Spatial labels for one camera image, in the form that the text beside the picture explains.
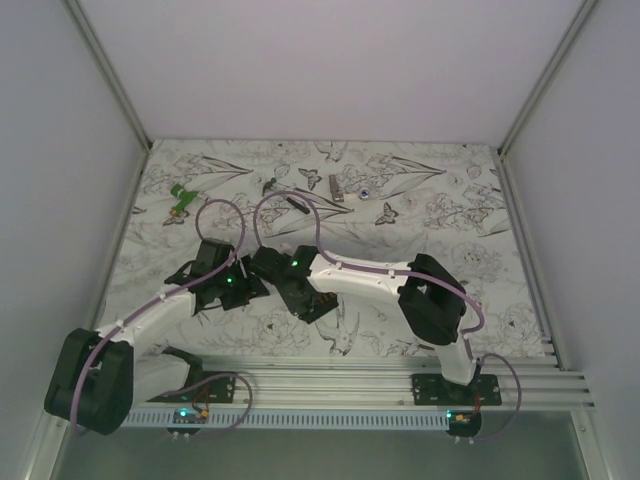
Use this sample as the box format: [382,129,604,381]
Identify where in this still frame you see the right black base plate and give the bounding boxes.
[411,374,502,407]

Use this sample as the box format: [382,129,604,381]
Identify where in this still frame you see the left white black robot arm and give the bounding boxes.
[44,239,269,435]

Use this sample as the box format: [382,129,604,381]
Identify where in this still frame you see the floral printed table mat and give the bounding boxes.
[102,140,544,358]

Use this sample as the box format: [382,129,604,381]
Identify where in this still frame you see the green plastic connector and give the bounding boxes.
[163,184,199,226]

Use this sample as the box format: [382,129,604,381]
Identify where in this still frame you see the black fuse box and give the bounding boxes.
[310,292,338,321]

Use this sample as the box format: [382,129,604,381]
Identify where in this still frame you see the aluminium rail frame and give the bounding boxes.
[205,356,595,411]

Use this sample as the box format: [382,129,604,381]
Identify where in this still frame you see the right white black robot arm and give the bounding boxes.
[250,245,479,405]

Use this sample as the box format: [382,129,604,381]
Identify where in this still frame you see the small circuit board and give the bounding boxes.
[173,408,209,425]
[446,411,482,438]

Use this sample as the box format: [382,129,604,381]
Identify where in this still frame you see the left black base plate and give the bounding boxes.
[153,377,236,405]

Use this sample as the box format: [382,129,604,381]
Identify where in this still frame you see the right small circuit board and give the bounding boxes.
[446,411,482,438]

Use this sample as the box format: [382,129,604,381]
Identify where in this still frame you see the small black hammer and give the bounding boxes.
[261,177,309,216]

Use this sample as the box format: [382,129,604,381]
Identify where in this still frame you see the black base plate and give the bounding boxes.
[153,377,236,405]
[411,374,502,407]

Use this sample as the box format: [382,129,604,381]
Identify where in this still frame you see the left small circuit board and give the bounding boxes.
[173,408,209,425]

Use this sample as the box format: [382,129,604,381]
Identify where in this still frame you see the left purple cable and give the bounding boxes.
[69,198,254,444]

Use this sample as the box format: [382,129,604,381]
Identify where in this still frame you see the white slotted cable duct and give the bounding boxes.
[122,407,449,431]

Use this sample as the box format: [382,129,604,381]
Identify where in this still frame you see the grey metal clip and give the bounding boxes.
[329,175,344,203]

